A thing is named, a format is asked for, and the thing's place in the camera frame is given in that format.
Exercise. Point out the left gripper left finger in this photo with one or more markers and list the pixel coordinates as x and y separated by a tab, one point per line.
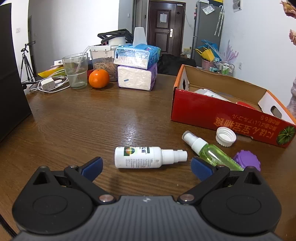
82	178

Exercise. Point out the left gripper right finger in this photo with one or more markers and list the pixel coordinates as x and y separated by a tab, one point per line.
210	176

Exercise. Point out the green spray bottle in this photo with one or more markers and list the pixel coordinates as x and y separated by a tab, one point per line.
209	152

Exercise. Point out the purple ridged cap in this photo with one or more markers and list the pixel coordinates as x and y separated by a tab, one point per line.
246	159

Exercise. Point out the white bottle cap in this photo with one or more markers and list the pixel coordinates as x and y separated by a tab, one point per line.
225	136

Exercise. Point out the white spray bottle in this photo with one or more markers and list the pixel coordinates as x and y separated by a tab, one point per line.
147	157

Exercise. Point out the red white lint brush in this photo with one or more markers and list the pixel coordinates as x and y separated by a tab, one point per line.
215	95

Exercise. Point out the red cardboard box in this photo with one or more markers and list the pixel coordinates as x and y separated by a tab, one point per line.
270	122

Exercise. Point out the orange fruit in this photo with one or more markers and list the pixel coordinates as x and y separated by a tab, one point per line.
99	78

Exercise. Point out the pink textured vase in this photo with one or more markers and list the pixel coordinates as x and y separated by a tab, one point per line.
292	104

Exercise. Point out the purple tissue pack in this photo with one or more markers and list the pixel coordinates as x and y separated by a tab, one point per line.
135	78

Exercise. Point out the clear drinking glass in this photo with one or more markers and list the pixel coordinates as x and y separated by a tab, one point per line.
76	67

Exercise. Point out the black tripod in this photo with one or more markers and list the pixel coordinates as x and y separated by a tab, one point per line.
26	64

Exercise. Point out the black bag on chair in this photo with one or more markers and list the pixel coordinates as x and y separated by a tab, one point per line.
170	65

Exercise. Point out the clear food container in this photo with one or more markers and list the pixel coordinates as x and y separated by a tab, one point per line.
103	58

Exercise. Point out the blue tissue pack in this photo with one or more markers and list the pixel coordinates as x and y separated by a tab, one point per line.
138	54

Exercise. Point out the grey refrigerator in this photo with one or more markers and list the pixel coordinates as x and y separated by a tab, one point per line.
205	26

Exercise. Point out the dark brown door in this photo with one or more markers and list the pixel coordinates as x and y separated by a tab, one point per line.
165	26

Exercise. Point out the dried pink roses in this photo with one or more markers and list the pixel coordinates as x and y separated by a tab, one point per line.
290	11

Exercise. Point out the white charger with cable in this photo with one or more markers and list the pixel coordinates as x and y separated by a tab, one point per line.
55	82

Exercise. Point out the wire storage rack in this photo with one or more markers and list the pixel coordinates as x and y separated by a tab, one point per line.
221	67

